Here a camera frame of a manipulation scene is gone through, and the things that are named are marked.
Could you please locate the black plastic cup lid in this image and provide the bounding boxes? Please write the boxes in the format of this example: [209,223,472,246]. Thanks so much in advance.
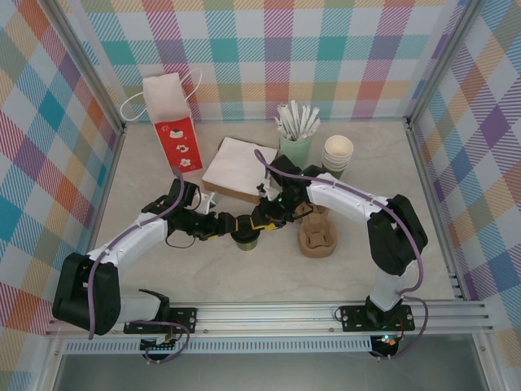
[232,214,262,242]

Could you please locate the green paper coffee cup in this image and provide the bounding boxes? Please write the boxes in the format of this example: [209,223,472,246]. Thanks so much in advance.
[234,234,261,253]

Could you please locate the brown cardboard napkin tray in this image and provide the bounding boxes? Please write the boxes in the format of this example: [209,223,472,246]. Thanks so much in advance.
[202,178,264,205]

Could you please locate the white napkin stack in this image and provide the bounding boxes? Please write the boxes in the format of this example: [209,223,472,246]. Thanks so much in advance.
[201,136,279,197]

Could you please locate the red paper gift bag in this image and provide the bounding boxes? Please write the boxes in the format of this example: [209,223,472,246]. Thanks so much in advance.
[119,68,204,177]

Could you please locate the pale green straw jar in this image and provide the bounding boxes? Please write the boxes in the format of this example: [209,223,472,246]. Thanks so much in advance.
[278,133,313,168]

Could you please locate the green paper cup stack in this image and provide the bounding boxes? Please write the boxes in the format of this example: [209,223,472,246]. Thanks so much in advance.
[321,134,354,181]

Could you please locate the left controller board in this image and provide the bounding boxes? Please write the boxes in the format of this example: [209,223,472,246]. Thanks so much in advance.
[140,333,182,354]

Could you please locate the controller board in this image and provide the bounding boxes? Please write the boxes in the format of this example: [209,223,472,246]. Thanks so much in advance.
[372,333,399,355]
[140,333,182,354]

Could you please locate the grey metal sheet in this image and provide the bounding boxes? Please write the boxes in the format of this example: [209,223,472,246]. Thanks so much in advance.
[52,353,489,391]

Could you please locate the right controller board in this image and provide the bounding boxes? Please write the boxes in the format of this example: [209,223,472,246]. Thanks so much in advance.
[372,333,399,355]

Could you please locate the left thin black cable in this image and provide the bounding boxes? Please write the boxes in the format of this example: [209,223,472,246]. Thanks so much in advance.
[164,232,196,249]

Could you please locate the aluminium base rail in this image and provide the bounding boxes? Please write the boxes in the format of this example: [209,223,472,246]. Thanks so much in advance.
[43,301,494,338]

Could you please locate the left black mount plate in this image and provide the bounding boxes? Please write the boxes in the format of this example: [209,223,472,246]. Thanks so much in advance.
[123,305,199,336]

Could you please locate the black mount plate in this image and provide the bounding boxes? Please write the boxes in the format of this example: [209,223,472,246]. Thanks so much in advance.
[123,305,199,336]
[339,303,416,333]

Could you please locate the left aluminium floor rail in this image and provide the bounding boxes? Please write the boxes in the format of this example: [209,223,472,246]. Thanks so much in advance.
[83,125,127,256]

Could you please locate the aluminium floor rail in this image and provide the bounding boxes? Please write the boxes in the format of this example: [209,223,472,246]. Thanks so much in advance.
[83,125,127,256]
[405,116,466,301]

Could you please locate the slotted grey cable duct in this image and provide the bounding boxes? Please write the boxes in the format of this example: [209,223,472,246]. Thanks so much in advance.
[63,336,374,354]

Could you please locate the right black mount plate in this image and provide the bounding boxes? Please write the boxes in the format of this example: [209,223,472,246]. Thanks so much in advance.
[339,303,416,333]

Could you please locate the right aluminium floor rail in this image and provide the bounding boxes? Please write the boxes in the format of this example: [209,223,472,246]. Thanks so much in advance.
[405,116,466,301]

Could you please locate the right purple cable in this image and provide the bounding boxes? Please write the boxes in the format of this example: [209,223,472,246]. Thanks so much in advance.
[253,148,429,362]

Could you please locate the left aluminium frame post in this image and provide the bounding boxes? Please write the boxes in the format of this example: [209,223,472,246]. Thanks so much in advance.
[47,0,126,135]

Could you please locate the aluminium frame post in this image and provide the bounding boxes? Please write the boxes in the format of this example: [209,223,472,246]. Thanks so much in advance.
[47,0,126,135]
[405,0,488,128]

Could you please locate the right aluminium frame post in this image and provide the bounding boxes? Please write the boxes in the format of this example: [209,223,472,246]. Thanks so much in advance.
[405,0,488,128]

